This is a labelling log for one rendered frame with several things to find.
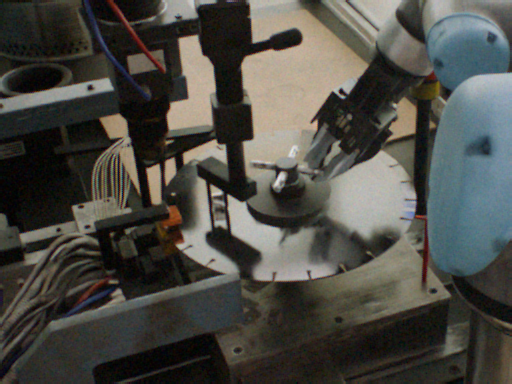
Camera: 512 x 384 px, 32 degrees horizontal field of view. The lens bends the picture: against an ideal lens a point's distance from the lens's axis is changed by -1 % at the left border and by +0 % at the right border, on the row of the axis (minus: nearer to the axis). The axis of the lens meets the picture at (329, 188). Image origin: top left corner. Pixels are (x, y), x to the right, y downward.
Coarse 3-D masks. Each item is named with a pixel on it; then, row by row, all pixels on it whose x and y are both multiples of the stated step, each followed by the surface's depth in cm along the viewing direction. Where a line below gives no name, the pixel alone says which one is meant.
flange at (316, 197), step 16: (256, 176) 118; (272, 176) 115; (304, 176) 117; (272, 192) 114; (288, 192) 113; (304, 192) 115; (320, 192) 115; (256, 208) 113; (272, 208) 112; (288, 208) 112; (304, 208) 112; (320, 208) 113
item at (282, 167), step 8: (296, 152) 116; (280, 160) 113; (288, 160) 113; (296, 160) 113; (256, 168) 114; (264, 168) 114; (272, 168) 113; (280, 168) 112; (288, 168) 112; (296, 168) 113; (304, 168) 113; (312, 168) 112; (320, 168) 112; (280, 176) 111; (288, 176) 112; (296, 176) 113; (280, 184) 110; (288, 184) 113; (296, 184) 114
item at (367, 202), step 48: (288, 144) 126; (336, 144) 126; (192, 192) 117; (336, 192) 117; (384, 192) 116; (192, 240) 109; (240, 240) 109; (288, 240) 109; (336, 240) 108; (384, 240) 108
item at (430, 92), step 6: (420, 84) 131; (426, 84) 130; (432, 84) 131; (438, 84) 132; (414, 90) 132; (420, 90) 131; (426, 90) 131; (432, 90) 131; (438, 90) 132; (414, 96) 132; (420, 96) 132; (426, 96) 132; (432, 96) 132
